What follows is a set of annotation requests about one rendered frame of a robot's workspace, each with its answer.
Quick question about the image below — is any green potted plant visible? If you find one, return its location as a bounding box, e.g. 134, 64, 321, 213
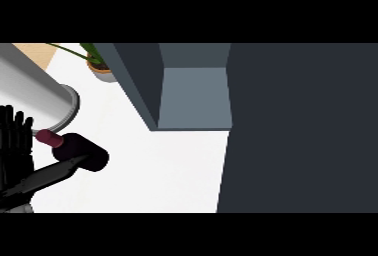
45, 43, 119, 84

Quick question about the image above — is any pale grey cylinder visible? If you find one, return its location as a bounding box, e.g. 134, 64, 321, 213
0, 43, 81, 135

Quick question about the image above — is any dark grey-blue open cabinet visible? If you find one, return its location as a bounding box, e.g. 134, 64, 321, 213
93, 43, 233, 132

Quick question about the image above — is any dark grey-blue cabinet door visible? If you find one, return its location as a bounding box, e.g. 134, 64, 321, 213
215, 43, 378, 214

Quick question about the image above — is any dark red wine bottle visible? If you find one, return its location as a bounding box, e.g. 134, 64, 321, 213
33, 129, 110, 173

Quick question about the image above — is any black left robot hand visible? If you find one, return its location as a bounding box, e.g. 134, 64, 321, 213
0, 104, 91, 212

